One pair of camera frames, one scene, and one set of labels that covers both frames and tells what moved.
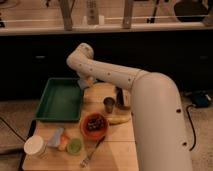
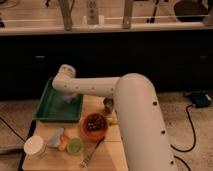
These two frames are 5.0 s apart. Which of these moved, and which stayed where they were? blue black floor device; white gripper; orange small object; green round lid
Moved: white gripper
Stayed: blue black floor device; green round lid; orange small object
